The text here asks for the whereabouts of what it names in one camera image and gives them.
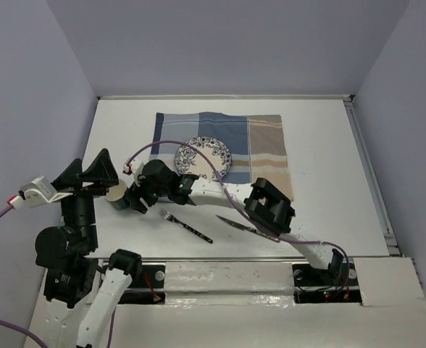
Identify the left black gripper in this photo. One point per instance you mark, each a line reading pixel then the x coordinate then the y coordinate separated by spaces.
pixel 102 170

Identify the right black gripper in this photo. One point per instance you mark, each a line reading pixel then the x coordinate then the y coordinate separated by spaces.
pixel 137 191

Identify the paper cup green base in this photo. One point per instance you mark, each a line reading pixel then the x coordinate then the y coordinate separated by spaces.
pixel 116 196

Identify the silver fork patterned handle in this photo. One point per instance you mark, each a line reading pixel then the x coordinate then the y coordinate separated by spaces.
pixel 171 218

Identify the blue floral ceramic plate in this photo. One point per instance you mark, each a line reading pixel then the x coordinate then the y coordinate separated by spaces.
pixel 205 157

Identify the steak knife patterned handle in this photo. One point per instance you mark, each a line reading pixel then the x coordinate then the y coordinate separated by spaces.
pixel 242 227

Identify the blue beige plaid cloth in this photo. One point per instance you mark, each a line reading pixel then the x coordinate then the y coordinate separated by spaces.
pixel 255 142

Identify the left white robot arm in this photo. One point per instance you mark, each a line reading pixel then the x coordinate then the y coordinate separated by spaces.
pixel 72 320

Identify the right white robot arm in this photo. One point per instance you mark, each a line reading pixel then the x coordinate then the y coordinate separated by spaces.
pixel 260 202

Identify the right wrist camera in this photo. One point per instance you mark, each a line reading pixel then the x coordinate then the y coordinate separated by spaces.
pixel 133 167

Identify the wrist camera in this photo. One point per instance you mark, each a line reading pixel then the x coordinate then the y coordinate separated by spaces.
pixel 133 167
pixel 36 192

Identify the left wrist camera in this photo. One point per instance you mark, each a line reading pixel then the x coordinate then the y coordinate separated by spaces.
pixel 36 192

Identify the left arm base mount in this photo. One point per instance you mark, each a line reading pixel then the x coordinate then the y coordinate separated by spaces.
pixel 148 289

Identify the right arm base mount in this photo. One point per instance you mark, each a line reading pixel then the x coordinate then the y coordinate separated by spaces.
pixel 311 289

